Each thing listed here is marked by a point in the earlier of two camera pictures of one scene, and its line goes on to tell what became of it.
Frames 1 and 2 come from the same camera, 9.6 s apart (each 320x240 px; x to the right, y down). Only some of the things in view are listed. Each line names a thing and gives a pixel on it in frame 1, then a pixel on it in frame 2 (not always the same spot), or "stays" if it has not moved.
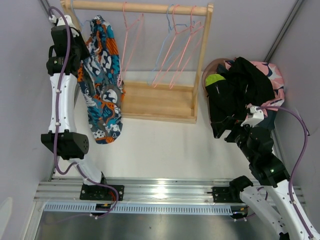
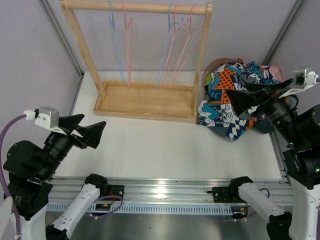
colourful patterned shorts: x=100 y=82 to x=216 y=110
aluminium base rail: x=136 y=190 stays
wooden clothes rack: x=157 y=102 stays
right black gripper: x=228 y=123 to x=242 y=100
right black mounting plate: x=222 y=194 stays
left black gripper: x=85 y=53 to x=92 y=133
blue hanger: x=82 y=25 to x=112 y=23
